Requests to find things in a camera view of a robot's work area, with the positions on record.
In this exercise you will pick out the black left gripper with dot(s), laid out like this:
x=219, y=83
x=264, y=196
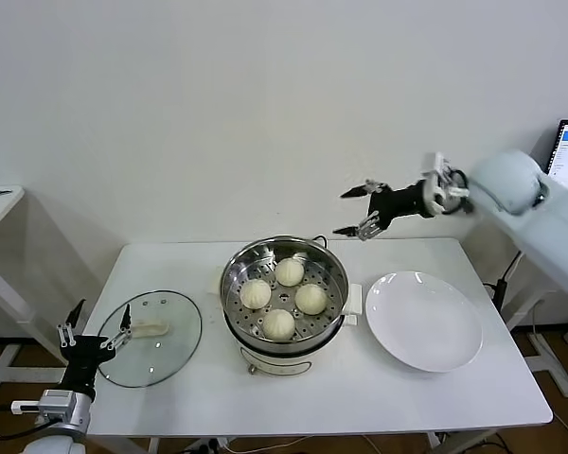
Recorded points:
x=82, y=360

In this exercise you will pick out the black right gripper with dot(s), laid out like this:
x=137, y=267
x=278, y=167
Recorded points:
x=400, y=203

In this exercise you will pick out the round glass pot lid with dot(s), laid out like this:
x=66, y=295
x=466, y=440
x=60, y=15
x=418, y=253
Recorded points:
x=170, y=340

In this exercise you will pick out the white steamed baozi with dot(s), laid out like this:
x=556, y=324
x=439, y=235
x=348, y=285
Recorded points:
x=255, y=293
x=311, y=299
x=278, y=324
x=290, y=272

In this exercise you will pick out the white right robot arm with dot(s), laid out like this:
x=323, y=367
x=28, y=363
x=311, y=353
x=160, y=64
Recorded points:
x=539, y=222

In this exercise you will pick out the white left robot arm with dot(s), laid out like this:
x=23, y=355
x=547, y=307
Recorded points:
x=57, y=442

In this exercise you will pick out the stainless steel steamer pot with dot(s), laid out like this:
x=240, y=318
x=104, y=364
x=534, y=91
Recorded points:
x=322, y=279

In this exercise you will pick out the white round plate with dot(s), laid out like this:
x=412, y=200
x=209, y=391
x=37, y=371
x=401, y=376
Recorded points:
x=421, y=321

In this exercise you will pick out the black cylindrical adapter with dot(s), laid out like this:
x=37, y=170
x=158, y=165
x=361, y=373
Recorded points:
x=501, y=293

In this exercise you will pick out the white power strip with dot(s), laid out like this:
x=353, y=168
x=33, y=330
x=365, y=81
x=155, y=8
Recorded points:
x=213, y=443

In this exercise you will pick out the white electric cooker base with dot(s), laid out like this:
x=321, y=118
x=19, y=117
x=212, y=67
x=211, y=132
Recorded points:
x=284, y=361

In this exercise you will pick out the white side desk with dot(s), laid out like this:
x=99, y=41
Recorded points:
x=554, y=366

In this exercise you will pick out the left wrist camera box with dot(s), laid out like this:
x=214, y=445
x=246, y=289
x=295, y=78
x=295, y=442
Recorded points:
x=57, y=404

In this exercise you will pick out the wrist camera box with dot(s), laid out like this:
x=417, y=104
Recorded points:
x=57, y=404
x=436, y=164

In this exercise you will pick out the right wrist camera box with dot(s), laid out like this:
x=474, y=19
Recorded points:
x=436, y=164

